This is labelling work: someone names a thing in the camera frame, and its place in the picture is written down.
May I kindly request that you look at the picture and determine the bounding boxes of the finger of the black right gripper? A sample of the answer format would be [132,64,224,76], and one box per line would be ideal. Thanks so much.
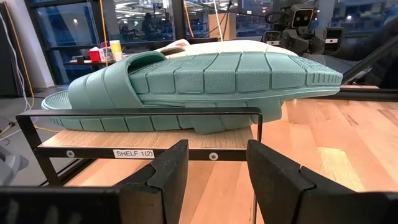
[282,30,298,55]
[297,30,312,55]

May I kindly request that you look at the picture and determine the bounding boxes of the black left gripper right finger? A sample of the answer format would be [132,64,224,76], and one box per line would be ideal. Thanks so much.
[246,139,398,224]

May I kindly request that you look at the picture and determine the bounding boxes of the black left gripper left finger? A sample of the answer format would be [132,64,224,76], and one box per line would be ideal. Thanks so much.
[0,139,190,224]

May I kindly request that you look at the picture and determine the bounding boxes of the green rubber slides pair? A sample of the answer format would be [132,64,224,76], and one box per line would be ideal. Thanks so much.
[40,50,344,135]

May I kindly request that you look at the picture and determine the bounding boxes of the brown cardboard panel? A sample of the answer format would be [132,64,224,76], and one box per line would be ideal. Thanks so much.
[208,12,236,41]

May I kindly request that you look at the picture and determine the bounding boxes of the person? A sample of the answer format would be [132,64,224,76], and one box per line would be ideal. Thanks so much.
[141,12,156,40]

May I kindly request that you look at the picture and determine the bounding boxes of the red box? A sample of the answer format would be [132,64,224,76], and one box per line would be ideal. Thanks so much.
[88,46,102,63]

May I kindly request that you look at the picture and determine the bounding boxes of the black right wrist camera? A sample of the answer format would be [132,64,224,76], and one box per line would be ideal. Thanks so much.
[290,5,315,29]

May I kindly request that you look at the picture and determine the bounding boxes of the black overhead camera frame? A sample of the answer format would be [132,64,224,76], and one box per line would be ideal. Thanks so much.
[341,35,398,85]

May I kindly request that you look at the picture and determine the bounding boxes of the black table frame rails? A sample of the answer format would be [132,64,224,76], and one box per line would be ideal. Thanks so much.
[313,88,398,102]

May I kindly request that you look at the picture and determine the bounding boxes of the black wire shoe rack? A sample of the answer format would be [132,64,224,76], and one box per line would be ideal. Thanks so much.
[15,106,264,224]

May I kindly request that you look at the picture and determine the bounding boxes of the yellow cable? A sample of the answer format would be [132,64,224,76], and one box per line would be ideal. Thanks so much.
[99,0,109,68]

